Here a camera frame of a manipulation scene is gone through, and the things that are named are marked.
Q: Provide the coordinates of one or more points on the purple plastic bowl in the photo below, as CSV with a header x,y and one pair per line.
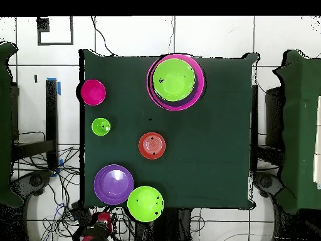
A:
x,y
113,184
191,100

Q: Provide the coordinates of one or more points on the green plastic bowl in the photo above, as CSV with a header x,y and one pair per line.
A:
x,y
173,79
145,203

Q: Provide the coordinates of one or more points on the large pink plastic bowl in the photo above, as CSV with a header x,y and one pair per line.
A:
x,y
200,75

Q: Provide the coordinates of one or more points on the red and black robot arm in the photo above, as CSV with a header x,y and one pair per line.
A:
x,y
95,232

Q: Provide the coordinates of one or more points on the black power strip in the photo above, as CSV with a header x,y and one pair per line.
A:
x,y
81,213

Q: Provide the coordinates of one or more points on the small orange-red plastic bowl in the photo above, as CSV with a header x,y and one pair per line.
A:
x,y
151,145

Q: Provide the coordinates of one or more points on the green plastic cup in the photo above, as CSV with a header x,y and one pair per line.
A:
x,y
101,127

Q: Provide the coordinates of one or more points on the black stand with blue tape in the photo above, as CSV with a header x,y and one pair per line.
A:
x,y
51,113

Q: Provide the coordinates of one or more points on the small red-pink plastic bowl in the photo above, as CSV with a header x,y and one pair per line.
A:
x,y
93,92

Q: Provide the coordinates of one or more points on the green-covered side table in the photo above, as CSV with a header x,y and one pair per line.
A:
x,y
5,125
306,75

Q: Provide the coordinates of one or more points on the dark green tablecloth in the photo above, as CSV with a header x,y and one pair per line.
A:
x,y
120,70

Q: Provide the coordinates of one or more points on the black metal stand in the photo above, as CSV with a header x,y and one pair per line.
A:
x,y
273,113

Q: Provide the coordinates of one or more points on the white panel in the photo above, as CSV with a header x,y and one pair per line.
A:
x,y
318,140

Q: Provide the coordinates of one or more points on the black square floor frame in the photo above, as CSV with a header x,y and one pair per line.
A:
x,y
43,25

